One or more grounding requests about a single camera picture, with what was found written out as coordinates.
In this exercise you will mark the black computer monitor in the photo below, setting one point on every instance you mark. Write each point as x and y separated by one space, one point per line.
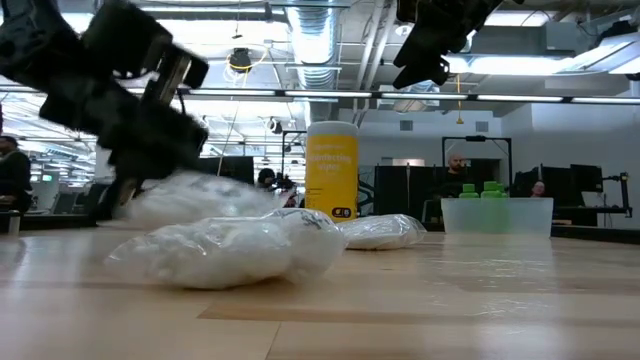
550 182
586 178

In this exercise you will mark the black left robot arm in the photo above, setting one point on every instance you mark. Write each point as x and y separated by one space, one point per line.
25 40

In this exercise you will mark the small green bottle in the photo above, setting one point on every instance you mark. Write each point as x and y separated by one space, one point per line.
469 191
493 190

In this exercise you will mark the cotton ball bag scribble print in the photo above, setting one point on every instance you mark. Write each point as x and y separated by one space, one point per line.
200 200

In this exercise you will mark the silver ventilation duct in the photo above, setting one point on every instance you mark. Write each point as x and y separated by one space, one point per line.
315 45

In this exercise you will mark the long ceiling light strip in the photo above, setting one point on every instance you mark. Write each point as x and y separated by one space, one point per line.
425 96

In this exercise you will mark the cotton ball bag text label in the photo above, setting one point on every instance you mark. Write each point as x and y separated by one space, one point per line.
225 255

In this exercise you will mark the yellow disinfecting wipes canister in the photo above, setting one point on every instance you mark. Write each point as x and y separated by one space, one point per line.
332 170

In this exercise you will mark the person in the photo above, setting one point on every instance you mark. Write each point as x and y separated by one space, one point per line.
266 179
455 175
14 175
538 189

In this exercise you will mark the black partition panel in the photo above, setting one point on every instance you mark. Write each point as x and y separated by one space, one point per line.
400 192

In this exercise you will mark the plain cotton ball bag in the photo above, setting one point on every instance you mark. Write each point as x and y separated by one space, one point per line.
380 232

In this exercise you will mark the black gantry frame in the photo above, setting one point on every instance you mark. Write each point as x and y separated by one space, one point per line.
476 138

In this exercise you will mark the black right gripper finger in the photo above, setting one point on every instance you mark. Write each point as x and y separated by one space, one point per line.
422 75
417 47

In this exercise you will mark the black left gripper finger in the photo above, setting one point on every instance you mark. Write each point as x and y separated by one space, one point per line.
115 200
155 150

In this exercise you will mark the clear plastic container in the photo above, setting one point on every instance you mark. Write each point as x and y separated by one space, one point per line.
500 217

